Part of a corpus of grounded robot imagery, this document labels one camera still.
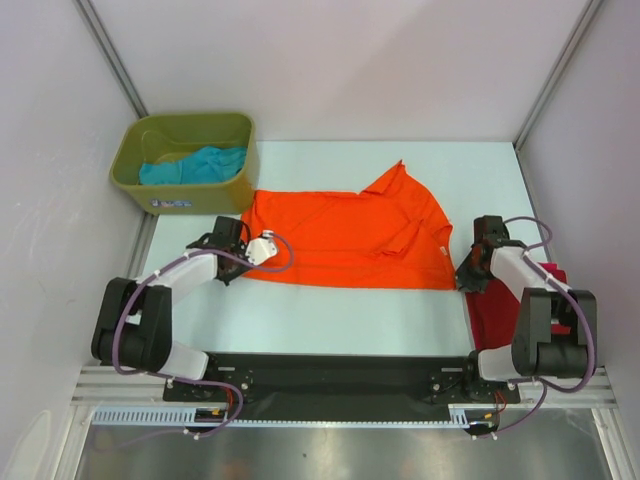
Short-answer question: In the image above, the orange t shirt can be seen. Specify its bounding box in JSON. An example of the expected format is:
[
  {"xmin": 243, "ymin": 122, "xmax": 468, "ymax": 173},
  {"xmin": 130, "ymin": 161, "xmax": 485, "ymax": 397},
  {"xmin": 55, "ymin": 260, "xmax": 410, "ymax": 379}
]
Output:
[{"xmin": 241, "ymin": 162, "xmax": 455, "ymax": 291}]

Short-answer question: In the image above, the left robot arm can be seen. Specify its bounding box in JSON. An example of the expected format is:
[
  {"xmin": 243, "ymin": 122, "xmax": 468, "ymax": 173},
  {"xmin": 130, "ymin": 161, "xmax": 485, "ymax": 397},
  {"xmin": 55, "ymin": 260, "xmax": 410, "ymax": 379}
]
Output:
[{"xmin": 91, "ymin": 216, "xmax": 251, "ymax": 400}]

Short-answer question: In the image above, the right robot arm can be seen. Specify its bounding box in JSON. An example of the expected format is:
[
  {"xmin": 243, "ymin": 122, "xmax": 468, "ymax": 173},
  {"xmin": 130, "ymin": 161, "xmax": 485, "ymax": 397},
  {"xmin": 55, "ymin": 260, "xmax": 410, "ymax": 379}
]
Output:
[{"xmin": 455, "ymin": 215, "xmax": 597, "ymax": 401}]

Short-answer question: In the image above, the folded pink cloth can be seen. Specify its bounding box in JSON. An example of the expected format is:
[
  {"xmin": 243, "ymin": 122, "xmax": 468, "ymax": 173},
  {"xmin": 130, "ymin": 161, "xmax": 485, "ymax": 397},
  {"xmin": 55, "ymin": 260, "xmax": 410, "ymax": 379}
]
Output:
[{"xmin": 541, "ymin": 263, "xmax": 567, "ymax": 283}]

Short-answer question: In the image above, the teal t shirt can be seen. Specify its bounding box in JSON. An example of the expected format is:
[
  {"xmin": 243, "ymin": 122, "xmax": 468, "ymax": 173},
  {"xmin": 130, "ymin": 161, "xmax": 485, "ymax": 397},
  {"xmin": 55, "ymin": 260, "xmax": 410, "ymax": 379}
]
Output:
[{"xmin": 139, "ymin": 146, "xmax": 247, "ymax": 186}]

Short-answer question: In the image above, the folded red t shirt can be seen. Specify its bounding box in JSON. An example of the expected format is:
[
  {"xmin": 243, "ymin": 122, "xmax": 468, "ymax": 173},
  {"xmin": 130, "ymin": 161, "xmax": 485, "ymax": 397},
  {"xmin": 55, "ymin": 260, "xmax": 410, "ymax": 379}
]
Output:
[{"xmin": 465, "ymin": 260, "xmax": 568, "ymax": 350}]

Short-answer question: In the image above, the olive green plastic bin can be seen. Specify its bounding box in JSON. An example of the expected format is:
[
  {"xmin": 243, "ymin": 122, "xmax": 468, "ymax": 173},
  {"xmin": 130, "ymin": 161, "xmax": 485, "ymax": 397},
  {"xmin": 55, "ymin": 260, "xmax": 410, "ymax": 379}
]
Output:
[{"xmin": 110, "ymin": 111, "xmax": 260, "ymax": 215}]

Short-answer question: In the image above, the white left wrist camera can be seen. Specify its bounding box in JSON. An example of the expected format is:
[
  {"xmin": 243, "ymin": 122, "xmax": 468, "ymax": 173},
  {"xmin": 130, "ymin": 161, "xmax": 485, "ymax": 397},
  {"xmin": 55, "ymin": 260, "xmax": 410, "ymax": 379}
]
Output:
[{"xmin": 245, "ymin": 230, "xmax": 279, "ymax": 266}]

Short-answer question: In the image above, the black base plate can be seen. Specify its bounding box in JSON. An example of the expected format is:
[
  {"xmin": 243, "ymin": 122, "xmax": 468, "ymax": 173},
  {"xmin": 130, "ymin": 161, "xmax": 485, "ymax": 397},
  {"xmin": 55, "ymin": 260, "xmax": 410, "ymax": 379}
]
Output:
[{"xmin": 162, "ymin": 351, "xmax": 522, "ymax": 422}]

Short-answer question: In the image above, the slotted cable duct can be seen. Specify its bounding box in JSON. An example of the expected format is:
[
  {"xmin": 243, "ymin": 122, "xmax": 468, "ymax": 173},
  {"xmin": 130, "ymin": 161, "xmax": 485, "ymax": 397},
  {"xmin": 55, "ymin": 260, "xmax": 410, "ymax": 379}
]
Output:
[{"xmin": 92, "ymin": 406, "xmax": 496, "ymax": 429}]

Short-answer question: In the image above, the aluminium rail frame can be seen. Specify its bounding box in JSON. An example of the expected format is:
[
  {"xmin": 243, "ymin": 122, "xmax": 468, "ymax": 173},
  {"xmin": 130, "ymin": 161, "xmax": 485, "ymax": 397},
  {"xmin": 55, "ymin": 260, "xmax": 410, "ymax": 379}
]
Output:
[{"xmin": 69, "ymin": 367, "xmax": 620, "ymax": 407}]

